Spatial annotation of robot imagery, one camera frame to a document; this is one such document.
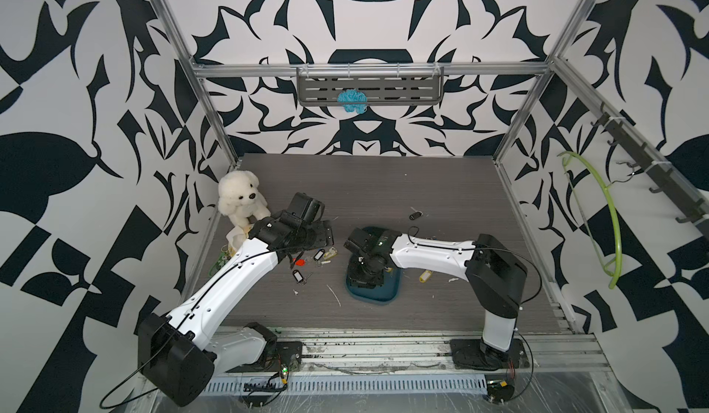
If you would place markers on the green carabiner keychain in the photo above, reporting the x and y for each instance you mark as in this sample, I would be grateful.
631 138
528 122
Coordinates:
222 260

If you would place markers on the grey wall shelf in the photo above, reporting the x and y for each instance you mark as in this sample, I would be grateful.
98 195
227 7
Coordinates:
398 86

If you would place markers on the yellow white tag key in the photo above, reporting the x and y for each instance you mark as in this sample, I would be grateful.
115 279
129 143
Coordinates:
425 276

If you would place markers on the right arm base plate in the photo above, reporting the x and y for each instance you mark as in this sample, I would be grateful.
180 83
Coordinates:
474 354

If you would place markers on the teal scrunchie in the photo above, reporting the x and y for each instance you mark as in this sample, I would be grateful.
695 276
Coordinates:
353 101

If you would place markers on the green hoop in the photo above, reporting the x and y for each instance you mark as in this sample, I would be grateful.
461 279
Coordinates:
603 227

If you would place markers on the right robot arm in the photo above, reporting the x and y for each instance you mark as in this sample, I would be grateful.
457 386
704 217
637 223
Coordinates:
496 275

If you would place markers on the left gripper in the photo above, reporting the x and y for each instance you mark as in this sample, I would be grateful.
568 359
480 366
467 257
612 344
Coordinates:
324 235

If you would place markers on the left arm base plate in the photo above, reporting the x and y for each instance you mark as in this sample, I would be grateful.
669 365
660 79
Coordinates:
278 354

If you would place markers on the teal plastic storage box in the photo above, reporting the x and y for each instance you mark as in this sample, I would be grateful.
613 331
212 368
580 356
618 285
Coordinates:
374 240

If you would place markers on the tissue packet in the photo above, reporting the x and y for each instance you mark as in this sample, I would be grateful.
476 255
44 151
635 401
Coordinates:
235 239

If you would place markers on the black hook rail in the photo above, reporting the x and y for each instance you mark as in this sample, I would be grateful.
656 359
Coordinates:
666 177

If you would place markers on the white teddy bear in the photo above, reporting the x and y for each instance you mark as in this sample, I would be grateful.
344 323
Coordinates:
240 200

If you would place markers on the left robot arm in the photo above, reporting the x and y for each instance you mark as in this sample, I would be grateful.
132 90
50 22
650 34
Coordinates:
177 351

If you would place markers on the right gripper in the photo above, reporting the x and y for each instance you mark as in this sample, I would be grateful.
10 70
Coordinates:
354 279

